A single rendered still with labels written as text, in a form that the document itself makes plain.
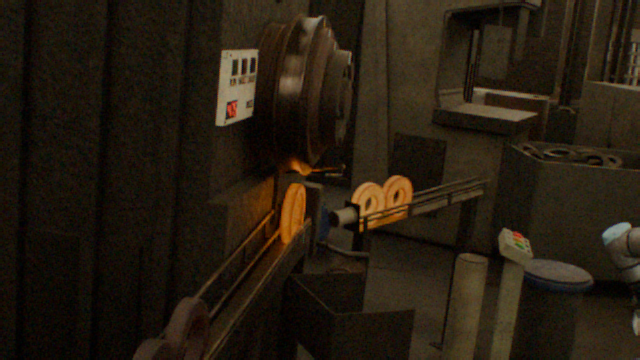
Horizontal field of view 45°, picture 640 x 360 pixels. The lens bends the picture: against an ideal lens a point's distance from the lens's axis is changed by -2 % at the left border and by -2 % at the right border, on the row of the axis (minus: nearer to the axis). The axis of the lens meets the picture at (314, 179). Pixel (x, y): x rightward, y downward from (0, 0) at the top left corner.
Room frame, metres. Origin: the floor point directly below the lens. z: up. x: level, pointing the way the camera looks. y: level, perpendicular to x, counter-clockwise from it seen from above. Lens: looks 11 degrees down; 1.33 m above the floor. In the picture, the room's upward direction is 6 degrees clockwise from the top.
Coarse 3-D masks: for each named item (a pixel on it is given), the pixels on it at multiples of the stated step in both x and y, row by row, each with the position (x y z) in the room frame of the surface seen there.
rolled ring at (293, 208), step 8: (296, 184) 2.30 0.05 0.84; (288, 192) 2.25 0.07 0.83; (296, 192) 2.25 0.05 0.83; (304, 192) 2.35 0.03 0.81; (288, 200) 2.23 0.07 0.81; (296, 200) 2.25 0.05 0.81; (304, 200) 2.37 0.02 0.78; (288, 208) 2.22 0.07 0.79; (296, 208) 2.36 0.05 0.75; (304, 208) 2.38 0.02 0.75; (288, 216) 2.21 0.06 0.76; (296, 216) 2.36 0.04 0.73; (280, 224) 2.22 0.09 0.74; (288, 224) 2.21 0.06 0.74; (296, 224) 2.34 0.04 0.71; (280, 232) 2.23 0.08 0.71; (288, 232) 2.22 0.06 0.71
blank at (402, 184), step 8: (392, 176) 2.85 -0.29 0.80; (400, 176) 2.85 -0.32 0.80; (384, 184) 2.82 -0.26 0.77; (392, 184) 2.81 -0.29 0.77; (400, 184) 2.84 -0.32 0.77; (408, 184) 2.87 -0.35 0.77; (384, 192) 2.80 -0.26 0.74; (392, 192) 2.81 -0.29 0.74; (400, 192) 2.88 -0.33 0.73; (408, 192) 2.88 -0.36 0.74; (392, 200) 2.81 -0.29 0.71; (400, 200) 2.87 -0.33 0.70; (408, 200) 2.88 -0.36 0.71; (384, 208) 2.80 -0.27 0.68; (400, 208) 2.85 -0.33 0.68; (392, 216) 2.82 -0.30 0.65
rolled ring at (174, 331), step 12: (192, 300) 1.42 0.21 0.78; (180, 312) 1.38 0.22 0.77; (192, 312) 1.39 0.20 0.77; (204, 312) 1.46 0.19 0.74; (168, 324) 1.35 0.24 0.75; (180, 324) 1.35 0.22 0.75; (192, 324) 1.47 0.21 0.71; (204, 324) 1.47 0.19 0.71; (168, 336) 1.34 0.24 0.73; (180, 336) 1.34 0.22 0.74; (192, 336) 1.48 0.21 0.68; (204, 336) 1.47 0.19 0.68; (180, 348) 1.33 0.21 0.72; (192, 348) 1.47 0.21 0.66; (204, 348) 1.48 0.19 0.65
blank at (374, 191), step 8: (368, 184) 2.73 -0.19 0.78; (376, 184) 2.75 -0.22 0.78; (360, 192) 2.70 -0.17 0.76; (368, 192) 2.72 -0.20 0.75; (376, 192) 2.75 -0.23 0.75; (352, 200) 2.70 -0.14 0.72; (360, 200) 2.69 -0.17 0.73; (376, 200) 2.76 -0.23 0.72; (384, 200) 2.78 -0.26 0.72; (376, 208) 2.76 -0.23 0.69; (376, 216) 2.76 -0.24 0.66; (368, 224) 2.73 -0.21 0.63
